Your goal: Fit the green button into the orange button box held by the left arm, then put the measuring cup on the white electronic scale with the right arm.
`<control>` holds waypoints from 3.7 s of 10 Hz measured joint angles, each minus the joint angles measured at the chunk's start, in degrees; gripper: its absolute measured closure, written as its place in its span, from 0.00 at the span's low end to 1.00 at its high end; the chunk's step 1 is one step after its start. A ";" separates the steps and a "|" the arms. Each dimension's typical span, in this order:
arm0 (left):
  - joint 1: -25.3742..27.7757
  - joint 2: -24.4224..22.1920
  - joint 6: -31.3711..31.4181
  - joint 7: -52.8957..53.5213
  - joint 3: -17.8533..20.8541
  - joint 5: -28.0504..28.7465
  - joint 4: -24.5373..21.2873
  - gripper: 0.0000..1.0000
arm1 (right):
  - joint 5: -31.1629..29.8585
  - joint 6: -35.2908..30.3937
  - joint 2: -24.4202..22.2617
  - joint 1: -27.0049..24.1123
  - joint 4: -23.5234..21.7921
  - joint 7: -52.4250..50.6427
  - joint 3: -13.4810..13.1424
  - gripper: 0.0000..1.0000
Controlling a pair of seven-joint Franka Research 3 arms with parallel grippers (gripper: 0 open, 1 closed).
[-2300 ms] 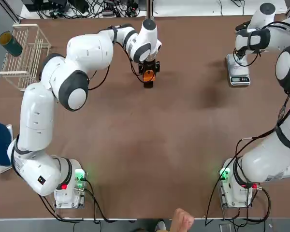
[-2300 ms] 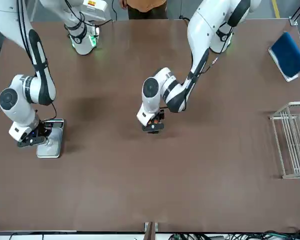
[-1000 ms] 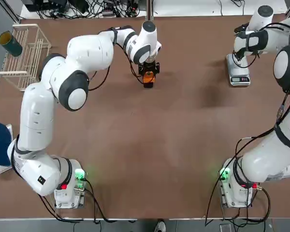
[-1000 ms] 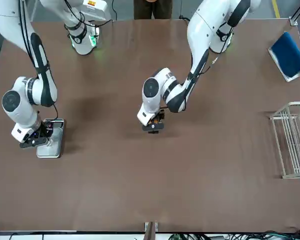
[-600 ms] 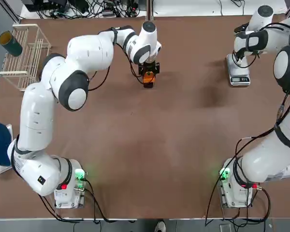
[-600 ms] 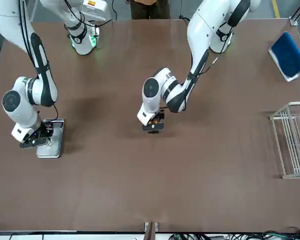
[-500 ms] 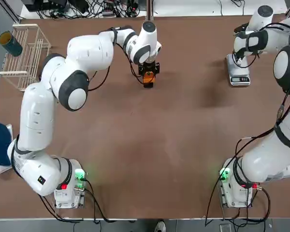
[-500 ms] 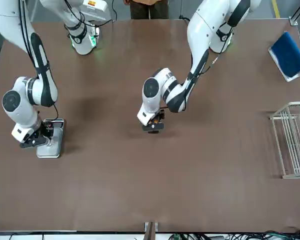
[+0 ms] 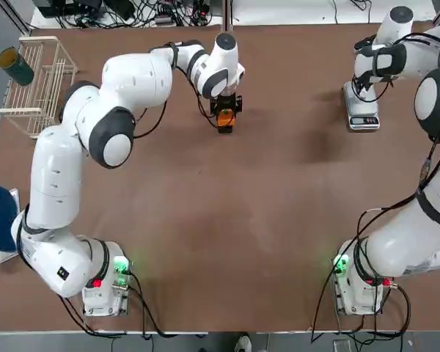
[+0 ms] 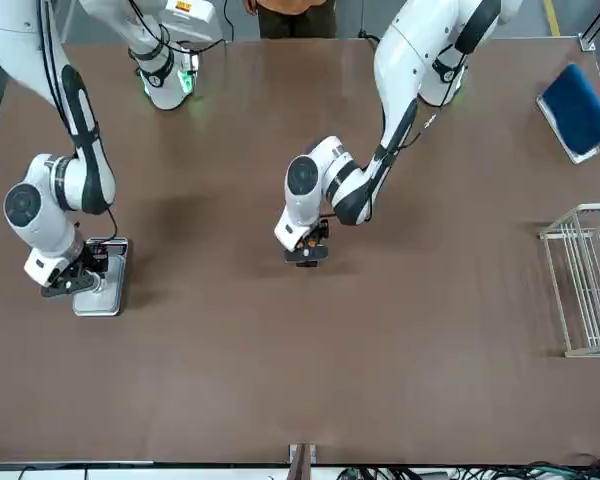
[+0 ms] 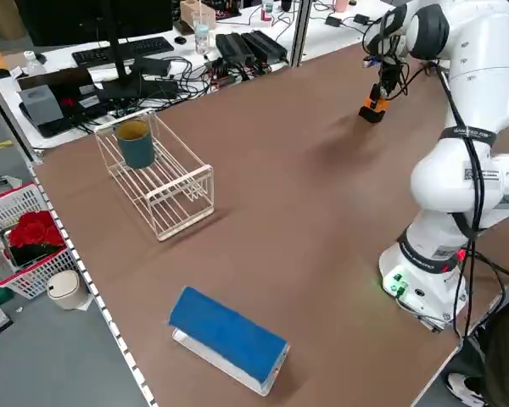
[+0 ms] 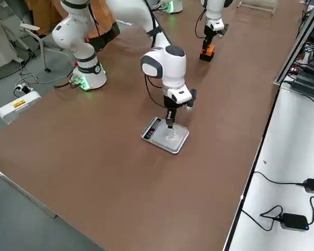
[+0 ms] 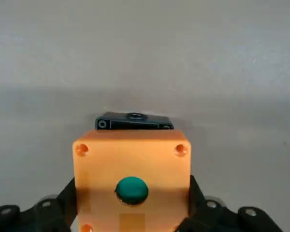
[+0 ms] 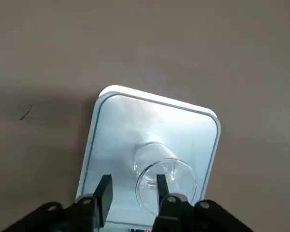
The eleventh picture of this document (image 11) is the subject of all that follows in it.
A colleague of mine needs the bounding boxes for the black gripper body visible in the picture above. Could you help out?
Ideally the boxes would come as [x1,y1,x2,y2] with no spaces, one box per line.
[377,57,404,95]

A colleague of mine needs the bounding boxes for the black button box base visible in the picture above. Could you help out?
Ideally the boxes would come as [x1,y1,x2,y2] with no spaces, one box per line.
[357,104,386,125]

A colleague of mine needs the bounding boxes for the cardboard box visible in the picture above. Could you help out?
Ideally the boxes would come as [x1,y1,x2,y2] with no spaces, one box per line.
[179,0,217,36]

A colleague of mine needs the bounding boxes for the grey tissue box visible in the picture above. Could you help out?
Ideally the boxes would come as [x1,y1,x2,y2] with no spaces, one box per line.
[17,84,64,127]

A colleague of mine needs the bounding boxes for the black flower box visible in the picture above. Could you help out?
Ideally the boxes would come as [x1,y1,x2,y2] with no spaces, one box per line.
[7,242,65,271]

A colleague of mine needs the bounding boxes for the black power supply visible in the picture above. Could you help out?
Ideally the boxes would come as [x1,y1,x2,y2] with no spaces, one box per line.
[215,32,256,65]
[240,30,289,64]

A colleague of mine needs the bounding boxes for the clear water bottle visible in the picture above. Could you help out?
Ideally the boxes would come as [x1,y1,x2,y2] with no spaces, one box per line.
[193,12,212,56]
[23,49,48,78]

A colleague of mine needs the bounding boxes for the dark green cylindrical can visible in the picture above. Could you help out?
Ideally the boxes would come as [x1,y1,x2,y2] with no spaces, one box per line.
[115,119,157,170]

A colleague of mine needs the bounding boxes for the black keyboard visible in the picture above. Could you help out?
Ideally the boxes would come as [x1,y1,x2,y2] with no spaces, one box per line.
[70,36,174,68]

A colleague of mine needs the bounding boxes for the black monitor stand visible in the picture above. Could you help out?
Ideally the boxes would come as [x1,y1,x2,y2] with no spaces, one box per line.
[101,0,180,103]

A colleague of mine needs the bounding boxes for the blue cloth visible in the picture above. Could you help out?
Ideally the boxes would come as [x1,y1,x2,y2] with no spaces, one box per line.
[167,286,290,385]

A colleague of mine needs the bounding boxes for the person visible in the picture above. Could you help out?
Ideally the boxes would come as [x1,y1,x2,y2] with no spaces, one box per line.
[444,292,509,407]

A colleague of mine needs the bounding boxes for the black monitor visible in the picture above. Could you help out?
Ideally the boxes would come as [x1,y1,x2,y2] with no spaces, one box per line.
[14,0,174,48]

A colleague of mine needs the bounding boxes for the black tray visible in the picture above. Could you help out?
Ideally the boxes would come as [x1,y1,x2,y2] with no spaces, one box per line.
[15,66,114,139]

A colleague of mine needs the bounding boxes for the red rose bouquet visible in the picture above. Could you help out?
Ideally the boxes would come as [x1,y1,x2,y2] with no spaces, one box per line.
[8,209,67,250]

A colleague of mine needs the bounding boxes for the white shopping basket red rim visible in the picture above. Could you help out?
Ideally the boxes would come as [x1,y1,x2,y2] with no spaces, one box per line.
[0,181,82,301]

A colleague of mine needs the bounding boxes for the aluminium frame post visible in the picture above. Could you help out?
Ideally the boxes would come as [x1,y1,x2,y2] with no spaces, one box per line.
[290,0,314,68]
[0,67,46,165]

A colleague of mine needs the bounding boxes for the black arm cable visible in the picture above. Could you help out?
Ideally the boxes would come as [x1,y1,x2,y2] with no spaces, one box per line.
[437,63,509,341]

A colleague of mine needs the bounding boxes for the white wire rack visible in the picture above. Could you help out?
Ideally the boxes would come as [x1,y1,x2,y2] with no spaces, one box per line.
[94,108,215,243]

